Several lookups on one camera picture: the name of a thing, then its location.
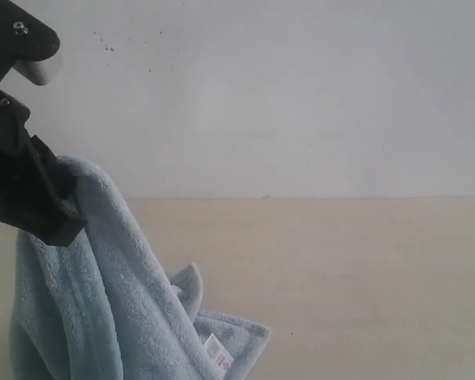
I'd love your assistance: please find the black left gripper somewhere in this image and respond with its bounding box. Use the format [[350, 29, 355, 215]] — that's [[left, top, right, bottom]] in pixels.
[[0, 1, 86, 245]]

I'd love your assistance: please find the light blue fleece towel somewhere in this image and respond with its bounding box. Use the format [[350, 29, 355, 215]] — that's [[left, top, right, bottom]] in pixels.
[[9, 157, 271, 379]]

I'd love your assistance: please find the white fabric care label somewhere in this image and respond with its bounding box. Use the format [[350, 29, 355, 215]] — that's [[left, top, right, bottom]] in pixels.
[[204, 333, 234, 374]]

